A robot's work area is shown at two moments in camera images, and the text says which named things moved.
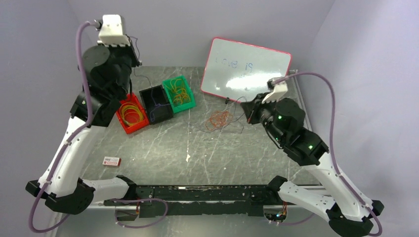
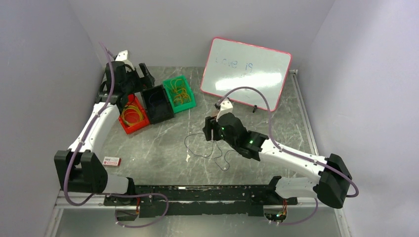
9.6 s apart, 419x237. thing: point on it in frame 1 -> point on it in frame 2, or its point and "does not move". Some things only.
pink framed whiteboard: x=238 y=71 does not move
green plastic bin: x=179 y=94 does not move
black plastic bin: x=156 y=104 does not move
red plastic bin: x=131 y=114 does not move
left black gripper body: x=125 y=54 -> x=134 y=84
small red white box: x=111 y=161 does not move
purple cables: x=155 y=102 -> x=212 y=151
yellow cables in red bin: x=131 y=113 does not move
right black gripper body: x=260 y=112 -> x=212 y=124
